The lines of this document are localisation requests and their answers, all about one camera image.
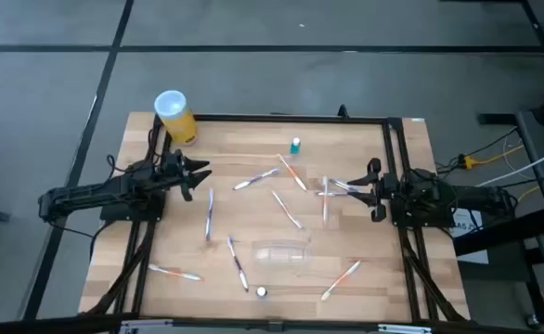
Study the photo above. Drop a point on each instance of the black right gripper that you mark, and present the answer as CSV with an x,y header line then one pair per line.
x,y
384,190

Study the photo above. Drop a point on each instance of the silver metal bracket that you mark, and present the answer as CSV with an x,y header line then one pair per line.
x,y
404,329
142,325

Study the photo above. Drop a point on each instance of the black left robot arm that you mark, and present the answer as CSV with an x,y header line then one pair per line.
x,y
91,192

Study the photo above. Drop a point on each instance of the black caster wheel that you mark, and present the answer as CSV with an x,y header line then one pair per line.
x,y
531,322

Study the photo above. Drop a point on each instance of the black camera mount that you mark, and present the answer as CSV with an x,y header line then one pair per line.
x,y
343,111

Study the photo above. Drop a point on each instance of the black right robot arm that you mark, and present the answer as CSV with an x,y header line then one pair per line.
x,y
467,197

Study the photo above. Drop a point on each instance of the white paper label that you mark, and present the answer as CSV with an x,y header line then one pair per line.
x,y
474,255

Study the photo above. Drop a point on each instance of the yellow canister with white lid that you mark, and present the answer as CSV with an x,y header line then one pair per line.
x,y
181,125

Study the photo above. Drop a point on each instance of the black side desk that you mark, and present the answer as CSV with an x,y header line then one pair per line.
x,y
532,153

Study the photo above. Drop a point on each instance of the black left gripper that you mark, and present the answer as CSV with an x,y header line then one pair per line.
x,y
173,169

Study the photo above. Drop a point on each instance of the clear plastic bag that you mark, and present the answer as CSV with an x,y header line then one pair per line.
x,y
281,253

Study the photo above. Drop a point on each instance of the teal mouthwash bottle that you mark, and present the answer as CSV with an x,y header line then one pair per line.
x,y
261,291
295,146

